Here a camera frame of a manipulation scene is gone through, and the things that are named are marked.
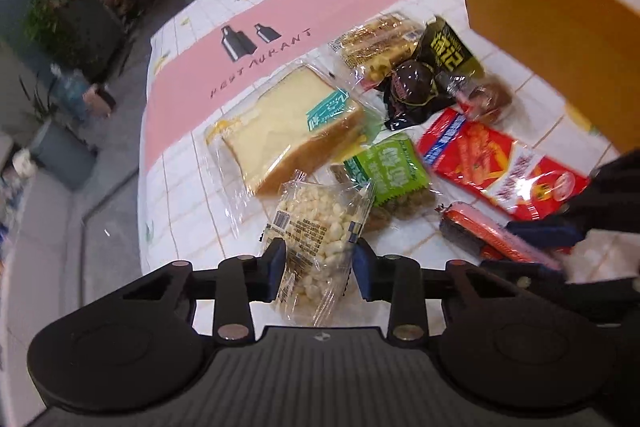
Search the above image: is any red sausage stick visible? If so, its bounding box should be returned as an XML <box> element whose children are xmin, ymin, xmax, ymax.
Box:
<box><xmin>439</xmin><ymin>202</ymin><xmax>567</xmax><ymax>273</ymax></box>

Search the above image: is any pink space heater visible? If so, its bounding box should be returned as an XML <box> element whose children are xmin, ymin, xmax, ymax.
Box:
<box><xmin>82</xmin><ymin>84</ymin><xmax>119</xmax><ymax>118</ymax></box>

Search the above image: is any sliced bread packet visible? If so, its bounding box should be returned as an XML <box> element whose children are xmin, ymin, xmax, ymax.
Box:
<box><xmin>202</xmin><ymin>62</ymin><xmax>383</xmax><ymax>229</ymax></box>

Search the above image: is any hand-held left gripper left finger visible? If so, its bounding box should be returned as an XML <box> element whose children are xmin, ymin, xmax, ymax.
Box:
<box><xmin>122</xmin><ymin>238</ymin><xmax>288</xmax><ymax>349</ymax></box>

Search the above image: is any red snack packet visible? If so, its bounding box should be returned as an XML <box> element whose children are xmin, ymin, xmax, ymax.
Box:
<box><xmin>417</xmin><ymin>107</ymin><xmax>592</xmax><ymax>224</ymax></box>

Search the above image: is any black yellow snack packet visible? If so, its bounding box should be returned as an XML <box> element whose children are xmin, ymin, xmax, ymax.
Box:
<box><xmin>382</xmin><ymin>14</ymin><xmax>487</xmax><ymax>131</ymax></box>

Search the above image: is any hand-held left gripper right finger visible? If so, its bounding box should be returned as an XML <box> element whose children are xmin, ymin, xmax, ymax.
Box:
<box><xmin>352</xmin><ymin>238</ymin><xmax>532</xmax><ymax>349</ymax></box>

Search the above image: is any large water bottle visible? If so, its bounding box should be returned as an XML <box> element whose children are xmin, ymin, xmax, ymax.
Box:
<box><xmin>50</xmin><ymin>67</ymin><xmax>93</xmax><ymax>124</ymax></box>

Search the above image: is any dark cabinet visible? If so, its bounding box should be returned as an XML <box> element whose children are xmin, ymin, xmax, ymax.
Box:
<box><xmin>25</xmin><ymin>0</ymin><xmax>128</xmax><ymax>84</ymax></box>

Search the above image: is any pink white printed tablecloth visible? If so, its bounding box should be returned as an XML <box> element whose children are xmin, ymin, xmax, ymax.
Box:
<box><xmin>137</xmin><ymin>0</ymin><xmax>640</xmax><ymax>358</ymax></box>

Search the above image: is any white puffed candy packet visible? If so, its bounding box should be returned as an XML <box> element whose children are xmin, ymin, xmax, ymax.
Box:
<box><xmin>257</xmin><ymin>169</ymin><xmax>378</xmax><ymax>329</ymax></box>

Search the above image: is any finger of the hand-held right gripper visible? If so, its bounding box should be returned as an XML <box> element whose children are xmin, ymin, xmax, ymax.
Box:
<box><xmin>479</xmin><ymin>260</ymin><xmax>640</xmax><ymax>329</ymax></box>
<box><xmin>506</xmin><ymin>201</ymin><xmax>601</xmax><ymax>250</ymax></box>

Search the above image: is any green snack packet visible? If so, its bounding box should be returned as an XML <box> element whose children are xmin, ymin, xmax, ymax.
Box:
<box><xmin>330</xmin><ymin>132</ymin><xmax>438</xmax><ymax>234</ymax></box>

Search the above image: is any white patterned cup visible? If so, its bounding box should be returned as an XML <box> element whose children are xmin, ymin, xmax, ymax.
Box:
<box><xmin>11</xmin><ymin>149</ymin><xmax>39</xmax><ymax>178</ymax></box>

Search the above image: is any orange cardboard box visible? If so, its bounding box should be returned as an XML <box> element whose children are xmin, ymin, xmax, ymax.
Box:
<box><xmin>457</xmin><ymin>0</ymin><xmax>640</xmax><ymax>156</ymax></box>

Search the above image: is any yellow waffle bread packet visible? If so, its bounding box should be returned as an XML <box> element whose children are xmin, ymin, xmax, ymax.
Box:
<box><xmin>327</xmin><ymin>11</ymin><xmax>427</xmax><ymax>88</ymax></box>

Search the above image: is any brown bun clear packet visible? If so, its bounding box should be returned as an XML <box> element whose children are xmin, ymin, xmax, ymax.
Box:
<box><xmin>435</xmin><ymin>72</ymin><xmax>516</xmax><ymax>126</ymax></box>

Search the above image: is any white marble sideboard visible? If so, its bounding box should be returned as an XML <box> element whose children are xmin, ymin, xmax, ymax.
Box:
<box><xmin>0</xmin><ymin>132</ymin><xmax>91</xmax><ymax>408</ymax></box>

